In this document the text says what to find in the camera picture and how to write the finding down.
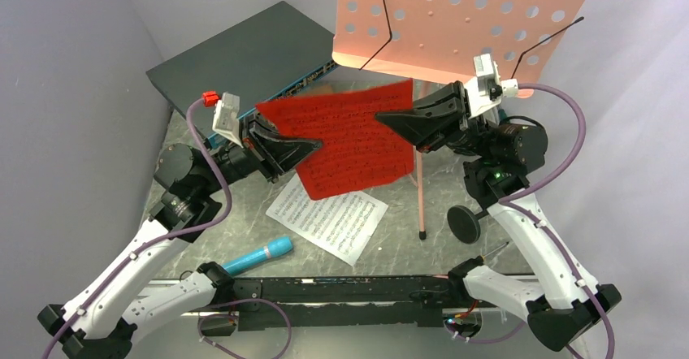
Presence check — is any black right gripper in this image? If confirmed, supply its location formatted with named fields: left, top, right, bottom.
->
left=375, top=80, right=498, bottom=159

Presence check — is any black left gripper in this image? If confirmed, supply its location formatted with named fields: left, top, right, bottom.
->
left=197, top=113, right=323, bottom=196

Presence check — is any red sheet music booklet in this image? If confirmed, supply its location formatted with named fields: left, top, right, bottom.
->
left=256, top=80, right=414, bottom=201

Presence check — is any pink music stand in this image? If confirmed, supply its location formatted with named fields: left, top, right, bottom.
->
left=331, top=0, right=605, bottom=240

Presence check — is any white sheet music paper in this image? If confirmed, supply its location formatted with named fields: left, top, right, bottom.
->
left=266, top=175, right=388, bottom=266

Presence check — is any black round disc stand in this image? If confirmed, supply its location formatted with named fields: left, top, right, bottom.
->
left=446, top=205, right=488, bottom=244

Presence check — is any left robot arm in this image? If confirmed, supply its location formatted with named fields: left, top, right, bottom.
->
left=37, top=117, right=322, bottom=358

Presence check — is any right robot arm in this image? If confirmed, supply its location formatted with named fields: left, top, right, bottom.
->
left=375, top=78, right=622, bottom=357

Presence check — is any blue cylindrical tube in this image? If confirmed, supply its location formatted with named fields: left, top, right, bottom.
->
left=222, top=236, right=293, bottom=276

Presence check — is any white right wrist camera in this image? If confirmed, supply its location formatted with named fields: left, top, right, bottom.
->
left=464, top=53, right=519, bottom=119

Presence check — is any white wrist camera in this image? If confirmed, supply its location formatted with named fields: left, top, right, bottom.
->
left=464, top=53, right=519, bottom=119
left=201, top=91, right=244, bottom=148

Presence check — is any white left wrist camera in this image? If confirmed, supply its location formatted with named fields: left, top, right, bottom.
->
left=201, top=91, right=244, bottom=148

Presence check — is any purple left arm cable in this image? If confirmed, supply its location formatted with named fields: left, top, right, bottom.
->
left=41, top=97, right=294, bottom=359

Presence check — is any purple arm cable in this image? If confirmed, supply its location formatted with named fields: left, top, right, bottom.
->
left=444, top=82, right=618, bottom=359
left=41, top=97, right=294, bottom=359

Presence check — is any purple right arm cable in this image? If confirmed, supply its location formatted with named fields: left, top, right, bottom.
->
left=444, top=82, right=618, bottom=359

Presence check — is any dark grey network switch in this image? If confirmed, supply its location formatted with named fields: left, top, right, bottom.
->
left=146, top=1, right=337, bottom=118

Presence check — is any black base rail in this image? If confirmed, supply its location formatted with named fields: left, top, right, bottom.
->
left=201, top=275, right=479, bottom=331

